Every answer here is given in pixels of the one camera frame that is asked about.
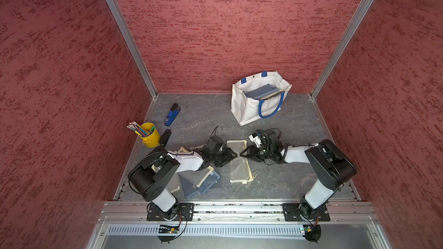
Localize beige trim mesh pouch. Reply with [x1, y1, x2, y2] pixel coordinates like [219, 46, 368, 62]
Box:
[179, 166, 213, 187]

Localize yellow pencil cup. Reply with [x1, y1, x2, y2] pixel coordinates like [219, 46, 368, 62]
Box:
[140, 122, 160, 148]

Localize large blue mesh pouch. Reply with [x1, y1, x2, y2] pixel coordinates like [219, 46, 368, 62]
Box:
[245, 84, 280, 100]

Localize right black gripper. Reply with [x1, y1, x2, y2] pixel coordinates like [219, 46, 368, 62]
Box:
[239, 145, 273, 163]

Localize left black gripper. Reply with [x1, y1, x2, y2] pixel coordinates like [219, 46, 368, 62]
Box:
[211, 147, 238, 167]

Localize left aluminium corner post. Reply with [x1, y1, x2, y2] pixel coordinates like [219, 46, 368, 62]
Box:
[106, 0, 158, 99]

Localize right aluminium corner post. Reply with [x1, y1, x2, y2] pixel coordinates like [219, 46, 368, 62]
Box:
[310, 0, 374, 101]

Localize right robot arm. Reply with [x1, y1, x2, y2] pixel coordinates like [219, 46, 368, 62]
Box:
[240, 129, 357, 223]

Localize coloured pencils bundle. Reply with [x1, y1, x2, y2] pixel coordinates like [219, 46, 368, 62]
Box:
[127, 122, 150, 137]

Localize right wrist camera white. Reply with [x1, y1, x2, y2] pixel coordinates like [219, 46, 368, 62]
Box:
[249, 133, 263, 148]

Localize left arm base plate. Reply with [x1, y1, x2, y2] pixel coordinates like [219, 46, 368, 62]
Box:
[147, 202, 195, 222]

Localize white canvas tote bag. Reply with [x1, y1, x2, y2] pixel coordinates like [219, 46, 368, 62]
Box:
[231, 71, 292, 126]

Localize aluminium corner post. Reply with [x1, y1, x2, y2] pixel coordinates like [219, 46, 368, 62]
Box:
[106, 0, 158, 99]
[310, 0, 374, 101]

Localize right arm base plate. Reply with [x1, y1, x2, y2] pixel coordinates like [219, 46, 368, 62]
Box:
[282, 203, 331, 224]

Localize aluminium front rail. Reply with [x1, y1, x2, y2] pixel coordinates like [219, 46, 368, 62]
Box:
[87, 199, 391, 249]

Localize blue stapler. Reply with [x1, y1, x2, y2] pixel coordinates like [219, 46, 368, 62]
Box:
[164, 103, 181, 126]

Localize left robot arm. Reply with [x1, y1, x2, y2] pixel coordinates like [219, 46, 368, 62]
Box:
[128, 130, 237, 221]

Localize dark blue mesh pouch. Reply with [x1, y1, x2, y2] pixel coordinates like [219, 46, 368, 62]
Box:
[178, 169, 223, 199]

